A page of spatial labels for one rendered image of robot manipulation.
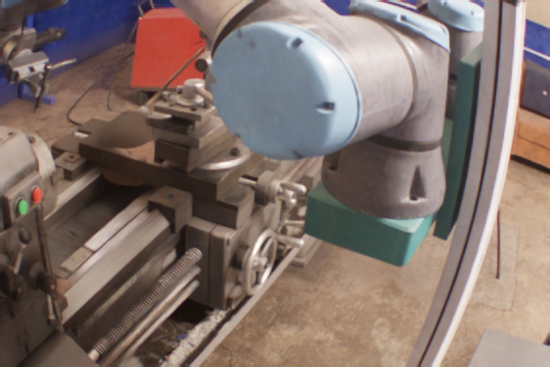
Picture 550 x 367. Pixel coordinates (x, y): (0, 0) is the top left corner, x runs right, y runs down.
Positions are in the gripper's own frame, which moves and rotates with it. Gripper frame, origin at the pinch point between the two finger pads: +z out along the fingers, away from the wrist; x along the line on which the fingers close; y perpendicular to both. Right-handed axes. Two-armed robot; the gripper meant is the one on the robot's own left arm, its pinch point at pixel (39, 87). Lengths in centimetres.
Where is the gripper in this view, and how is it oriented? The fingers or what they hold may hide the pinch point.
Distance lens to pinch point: 141.8
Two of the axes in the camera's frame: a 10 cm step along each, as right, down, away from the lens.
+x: -6.0, 2.5, -7.6
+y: -4.1, 7.2, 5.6
